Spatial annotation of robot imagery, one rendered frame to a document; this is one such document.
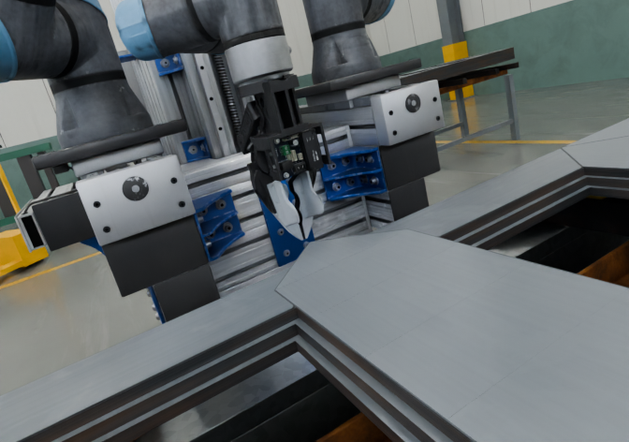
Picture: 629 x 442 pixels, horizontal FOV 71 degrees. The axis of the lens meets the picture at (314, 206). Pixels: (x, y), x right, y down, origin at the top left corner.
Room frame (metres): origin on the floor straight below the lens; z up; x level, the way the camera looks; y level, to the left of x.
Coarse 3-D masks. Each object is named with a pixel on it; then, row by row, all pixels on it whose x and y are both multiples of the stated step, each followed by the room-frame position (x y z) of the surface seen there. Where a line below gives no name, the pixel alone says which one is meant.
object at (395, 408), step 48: (576, 192) 0.54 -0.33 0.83; (624, 192) 0.50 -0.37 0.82; (480, 240) 0.47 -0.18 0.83; (240, 336) 0.35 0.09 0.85; (288, 336) 0.36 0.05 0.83; (144, 384) 0.32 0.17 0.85; (192, 384) 0.32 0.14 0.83; (336, 384) 0.29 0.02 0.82; (384, 384) 0.25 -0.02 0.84; (48, 432) 0.29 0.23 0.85; (96, 432) 0.29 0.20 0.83; (144, 432) 0.30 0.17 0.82; (384, 432) 0.24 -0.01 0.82; (432, 432) 0.21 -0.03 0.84
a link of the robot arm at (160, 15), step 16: (128, 0) 0.58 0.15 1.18; (144, 0) 0.56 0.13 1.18; (160, 0) 0.55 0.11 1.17; (176, 0) 0.54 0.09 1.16; (128, 16) 0.56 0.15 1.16; (144, 16) 0.55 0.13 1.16; (160, 16) 0.55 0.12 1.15; (176, 16) 0.55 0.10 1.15; (192, 16) 0.54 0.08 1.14; (128, 32) 0.56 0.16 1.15; (144, 32) 0.56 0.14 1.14; (160, 32) 0.56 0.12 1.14; (176, 32) 0.55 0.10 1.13; (192, 32) 0.55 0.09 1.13; (128, 48) 0.58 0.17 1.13; (144, 48) 0.57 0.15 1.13; (160, 48) 0.57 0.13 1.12; (176, 48) 0.57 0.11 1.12; (192, 48) 0.59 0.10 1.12; (208, 48) 0.64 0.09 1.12
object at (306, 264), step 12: (336, 240) 0.52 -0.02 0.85; (348, 240) 0.51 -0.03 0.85; (360, 240) 0.50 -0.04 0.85; (372, 240) 0.49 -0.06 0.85; (384, 240) 0.48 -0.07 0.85; (312, 252) 0.50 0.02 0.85; (324, 252) 0.49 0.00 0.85; (336, 252) 0.48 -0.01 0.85; (348, 252) 0.47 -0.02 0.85; (300, 264) 0.47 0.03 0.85; (312, 264) 0.46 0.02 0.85; (324, 264) 0.45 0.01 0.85; (288, 276) 0.45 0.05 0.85; (300, 276) 0.44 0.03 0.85; (276, 288) 0.42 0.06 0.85
